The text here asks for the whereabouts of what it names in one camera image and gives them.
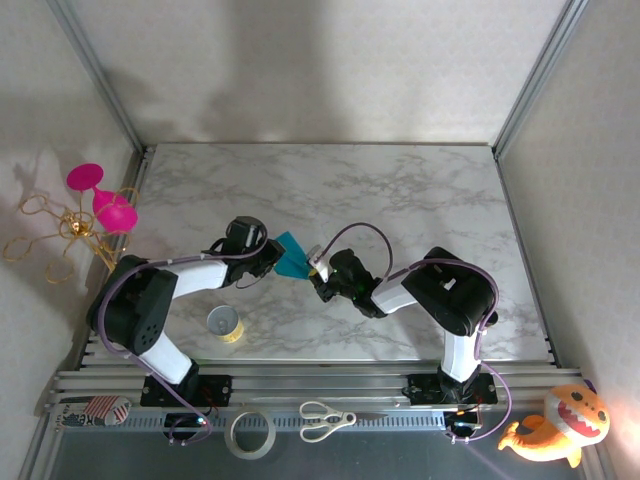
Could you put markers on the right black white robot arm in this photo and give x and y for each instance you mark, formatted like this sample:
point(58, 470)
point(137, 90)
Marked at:
point(450, 300)

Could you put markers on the clear tape roll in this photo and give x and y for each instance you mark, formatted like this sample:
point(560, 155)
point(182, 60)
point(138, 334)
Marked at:
point(250, 455)

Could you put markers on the aluminium frame post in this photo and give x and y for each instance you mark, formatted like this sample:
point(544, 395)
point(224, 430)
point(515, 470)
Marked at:
point(537, 75)
point(99, 75)

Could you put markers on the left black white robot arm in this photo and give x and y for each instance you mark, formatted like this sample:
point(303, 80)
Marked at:
point(135, 315)

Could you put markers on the black controller board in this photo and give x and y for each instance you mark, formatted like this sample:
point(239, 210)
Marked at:
point(462, 425)
point(182, 422)

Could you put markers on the pink plastic wine glass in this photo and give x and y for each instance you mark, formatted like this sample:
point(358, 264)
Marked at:
point(115, 215)

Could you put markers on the orange shark plush toy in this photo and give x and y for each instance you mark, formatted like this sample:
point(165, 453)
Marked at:
point(550, 435)

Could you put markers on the flag patterned pouch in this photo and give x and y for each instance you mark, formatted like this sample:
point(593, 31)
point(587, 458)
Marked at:
point(100, 407)

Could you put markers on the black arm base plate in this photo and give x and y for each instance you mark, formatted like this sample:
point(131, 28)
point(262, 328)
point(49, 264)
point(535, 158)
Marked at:
point(422, 390)
point(220, 390)

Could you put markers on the teal cloth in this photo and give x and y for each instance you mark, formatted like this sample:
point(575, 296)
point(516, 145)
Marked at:
point(292, 265)

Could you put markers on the yellow label tin can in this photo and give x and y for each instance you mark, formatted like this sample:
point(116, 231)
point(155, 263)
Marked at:
point(222, 322)

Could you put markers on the aluminium rail base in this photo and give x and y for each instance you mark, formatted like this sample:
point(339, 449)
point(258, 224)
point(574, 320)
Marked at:
point(325, 380)

